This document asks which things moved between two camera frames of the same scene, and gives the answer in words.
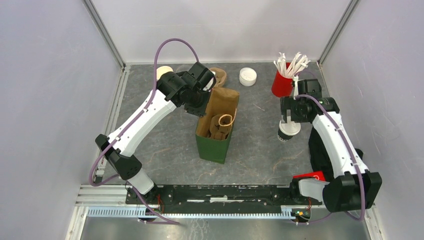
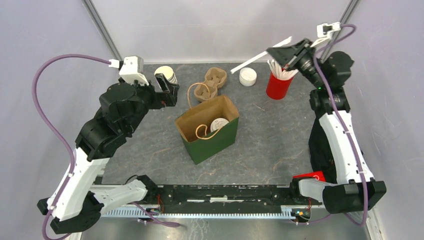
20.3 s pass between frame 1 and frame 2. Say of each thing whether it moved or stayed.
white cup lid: moved
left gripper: moved
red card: stayed
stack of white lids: stayed
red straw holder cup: moved
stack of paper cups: stayed
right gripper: moved
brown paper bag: moved
